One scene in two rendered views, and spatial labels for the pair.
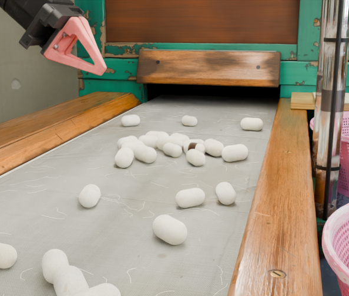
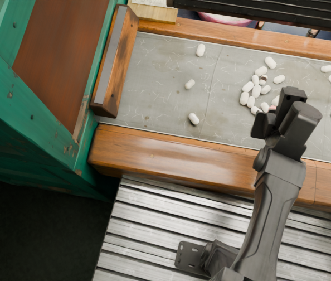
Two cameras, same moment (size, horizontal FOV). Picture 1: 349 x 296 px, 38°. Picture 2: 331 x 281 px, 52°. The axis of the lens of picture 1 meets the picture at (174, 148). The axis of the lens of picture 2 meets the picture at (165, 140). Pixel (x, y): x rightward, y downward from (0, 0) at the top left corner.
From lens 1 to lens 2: 1.25 m
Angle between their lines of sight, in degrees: 77
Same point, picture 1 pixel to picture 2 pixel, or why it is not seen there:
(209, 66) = (123, 58)
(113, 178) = not seen: hidden behind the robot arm
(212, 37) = (96, 44)
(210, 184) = (306, 74)
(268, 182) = not seen: outside the picture
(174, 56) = (112, 81)
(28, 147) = not seen: hidden behind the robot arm
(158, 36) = (83, 88)
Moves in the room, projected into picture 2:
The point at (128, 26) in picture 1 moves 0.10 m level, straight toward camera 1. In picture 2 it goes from (73, 111) to (117, 105)
